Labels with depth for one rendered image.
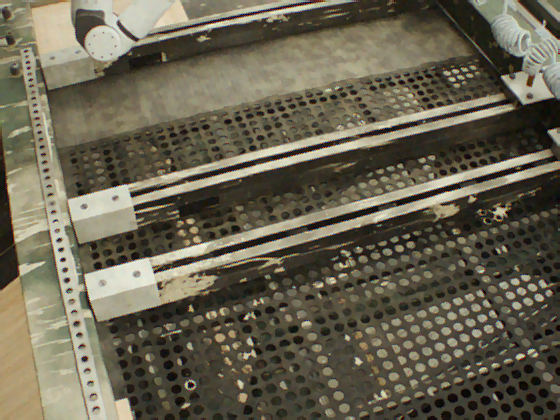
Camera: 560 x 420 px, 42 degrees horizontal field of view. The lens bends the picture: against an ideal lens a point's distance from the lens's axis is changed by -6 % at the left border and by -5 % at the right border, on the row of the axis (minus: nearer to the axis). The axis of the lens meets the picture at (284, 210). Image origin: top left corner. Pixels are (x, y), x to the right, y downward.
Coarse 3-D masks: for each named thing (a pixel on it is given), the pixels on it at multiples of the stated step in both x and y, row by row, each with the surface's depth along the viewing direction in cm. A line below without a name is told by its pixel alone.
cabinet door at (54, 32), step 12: (120, 0) 205; (132, 0) 206; (36, 12) 202; (48, 12) 202; (60, 12) 202; (120, 12) 202; (168, 12) 201; (180, 12) 200; (36, 24) 198; (48, 24) 198; (60, 24) 198; (72, 24) 198; (156, 24) 197; (168, 24) 197; (48, 36) 194; (60, 36) 194; (72, 36) 194; (48, 48) 190; (60, 48) 190
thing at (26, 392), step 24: (0, 312) 175; (24, 312) 171; (0, 336) 172; (24, 336) 167; (0, 360) 168; (24, 360) 164; (0, 384) 165; (24, 384) 160; (0, 408) 161; (24, 408) 157
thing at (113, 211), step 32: (512, 96) 166; (544, 96) 163; (352, 128) 161; (384, 128) 161; (416, 128) 161; (448, 128) 162; (480, 128) 166; (512, 128) 170; (224, 160) 154; (256, 160) 155; (288, 160) 154; (320, 160) 156; (352, 160) 159; (384, 160) 163; (96, 192) 148; (128, 192) 148; (160, 192) 148; (192, 192) 149; (224, 192) 153; (256, 192) 156; (96, 224) 146; (128, 224) 149
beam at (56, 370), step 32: (0, 0) 201; (0, 32) 190; (32, 32) 190; (0, 64) 181; (0, 96) 173; (0, 128) 165; (32, 160) 158; (32, 192) 151; (64, 192) 152; (32, 224) 146; (64, 224) 146; (32, 256) 140; (32, 288) 135; (32, 320) 130; (64, 320) 131; (32, 352) 126; (64, 352) 126; (96, 352) 126; (64, 384) 122; (64, 416) 118
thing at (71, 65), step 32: (320, 0) 196; (352, 0) 195; (384, 0) 198; (416, 0) 202; (160, 32) 186; (192, 32) 185; (224, 32) 188; (256, 32) 192; (288, 32) 195; (64, 64) 178; (96, 64) 181; (128, 64) 185
